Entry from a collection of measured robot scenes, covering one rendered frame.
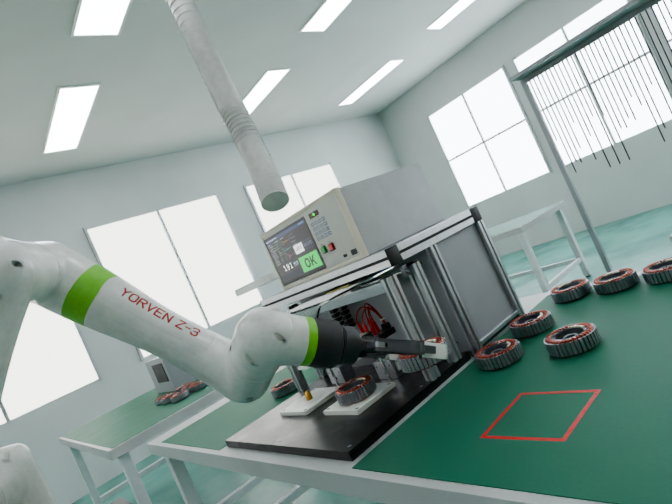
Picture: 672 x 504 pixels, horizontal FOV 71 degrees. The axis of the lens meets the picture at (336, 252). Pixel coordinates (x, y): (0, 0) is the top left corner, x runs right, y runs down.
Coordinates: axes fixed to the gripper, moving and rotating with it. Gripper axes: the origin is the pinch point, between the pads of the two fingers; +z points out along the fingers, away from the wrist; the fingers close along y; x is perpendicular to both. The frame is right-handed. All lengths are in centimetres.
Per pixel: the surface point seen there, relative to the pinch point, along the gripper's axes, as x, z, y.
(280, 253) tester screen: 34, -13, -59
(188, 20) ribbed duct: 203, -47, -169
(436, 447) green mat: -17.8, -2.2, 7.5
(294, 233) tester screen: 38, -13, -47
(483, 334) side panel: 8.8, 34.2, -17.9
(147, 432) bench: -31, -33, -185
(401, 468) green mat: -21.6, -8.5, 5.4
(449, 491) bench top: -22.9, -9.1, 19.6
